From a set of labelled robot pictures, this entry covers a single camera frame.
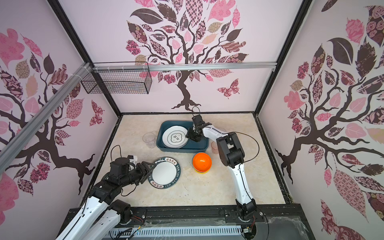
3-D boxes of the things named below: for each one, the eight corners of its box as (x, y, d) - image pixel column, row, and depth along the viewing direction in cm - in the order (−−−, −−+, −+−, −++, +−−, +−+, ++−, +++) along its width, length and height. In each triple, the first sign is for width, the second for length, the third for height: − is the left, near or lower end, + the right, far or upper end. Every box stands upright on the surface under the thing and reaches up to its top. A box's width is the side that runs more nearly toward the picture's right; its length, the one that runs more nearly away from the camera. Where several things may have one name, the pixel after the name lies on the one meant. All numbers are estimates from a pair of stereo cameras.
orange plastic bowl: (197, 177, 88) (197, 170, 79) (192, 162, 94) (191, 154, 86) (212, 173, 90) (213, 165, 81) (206, 158, 96) (207, 150, 88)
